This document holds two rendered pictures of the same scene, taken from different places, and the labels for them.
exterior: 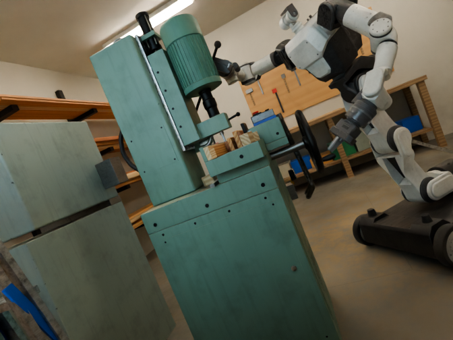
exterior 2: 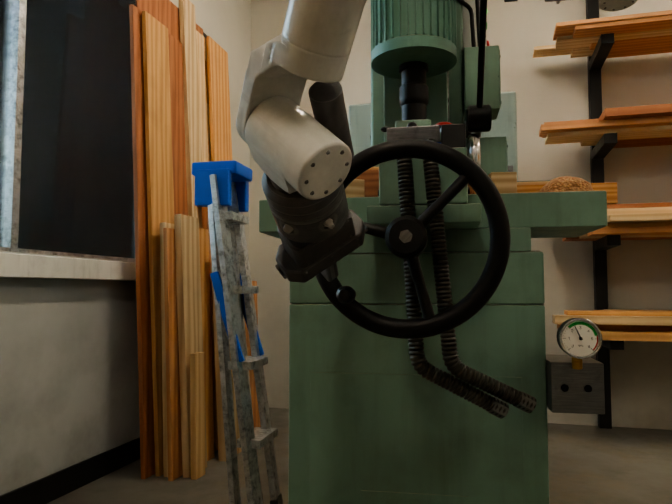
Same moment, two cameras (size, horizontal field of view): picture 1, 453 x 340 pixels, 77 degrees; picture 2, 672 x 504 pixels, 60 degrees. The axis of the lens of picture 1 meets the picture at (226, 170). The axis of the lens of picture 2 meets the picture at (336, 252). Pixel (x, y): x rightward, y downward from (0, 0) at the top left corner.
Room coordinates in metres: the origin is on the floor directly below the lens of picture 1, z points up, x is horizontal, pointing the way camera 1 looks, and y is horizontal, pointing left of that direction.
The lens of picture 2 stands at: (1.07, -1.21, 0.73)
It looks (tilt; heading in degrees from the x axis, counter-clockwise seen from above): 4 degrees up; 86
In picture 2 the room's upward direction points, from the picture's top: straight up
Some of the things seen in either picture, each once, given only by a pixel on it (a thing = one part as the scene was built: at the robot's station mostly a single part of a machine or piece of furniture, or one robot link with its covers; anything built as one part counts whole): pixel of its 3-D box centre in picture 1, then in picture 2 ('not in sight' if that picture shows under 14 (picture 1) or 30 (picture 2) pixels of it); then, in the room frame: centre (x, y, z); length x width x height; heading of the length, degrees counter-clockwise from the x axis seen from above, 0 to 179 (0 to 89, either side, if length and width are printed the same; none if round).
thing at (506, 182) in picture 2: not in sight; (501, 184); (1.43, -0.21, 0.92); 0.04 x 0.03 x 0.04; 173
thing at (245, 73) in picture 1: (242, 74); not in sight; (1.82, -0.32, 1.31); 0.19 x 0.11 x 0.10; 155
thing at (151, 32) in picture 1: (147, 33); not in sight; (1.34, 0.09, 1.54); 0.08 x 0.08 x 0.17; 77
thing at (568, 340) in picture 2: (292, 176); (578, 343); (1.51, -0.31, 0.65); 0.06 x 0.04 x 0.08; 167
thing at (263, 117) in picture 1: (262, 117); (426, 141); (1.29, -0.24, 0.99); 0.13 x 0.11 x 0.06; 167
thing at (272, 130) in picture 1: (268, 132); (423, 183); (1.28, -0.24, 0.91); 0.15 x 0.14 x 0.09; 167
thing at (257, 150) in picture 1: (254, 148); (424, 216); (1.30, -0.15, 0.87); 0.61 x 0.30 x 0.06; 167
